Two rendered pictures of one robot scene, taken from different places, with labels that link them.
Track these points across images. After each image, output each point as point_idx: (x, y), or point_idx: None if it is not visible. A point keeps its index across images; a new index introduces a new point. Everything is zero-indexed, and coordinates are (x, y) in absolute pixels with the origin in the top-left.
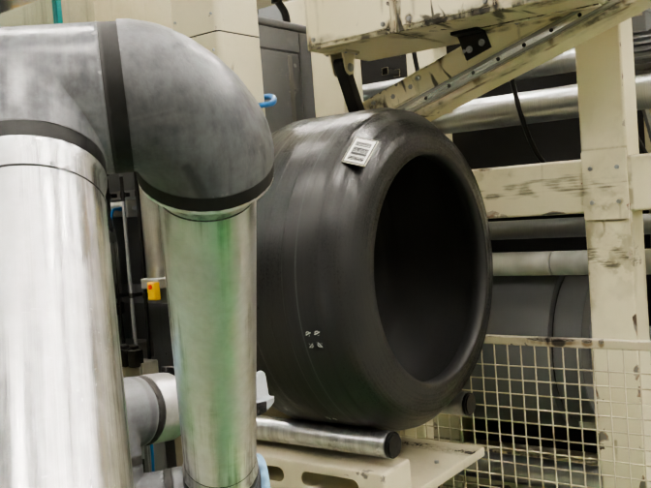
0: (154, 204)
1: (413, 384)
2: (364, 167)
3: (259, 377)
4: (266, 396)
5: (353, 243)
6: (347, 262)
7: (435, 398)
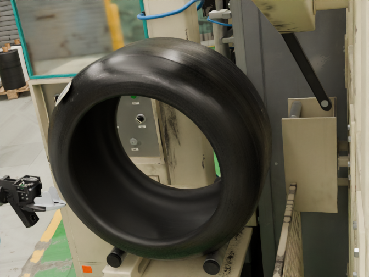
0: (217, 48)
1: (116, 237)
2: (63, 105)
3: (44, 194)
4: (51, 204)
5: (52, 149)
6: (51, 159)
7: (145, 251)
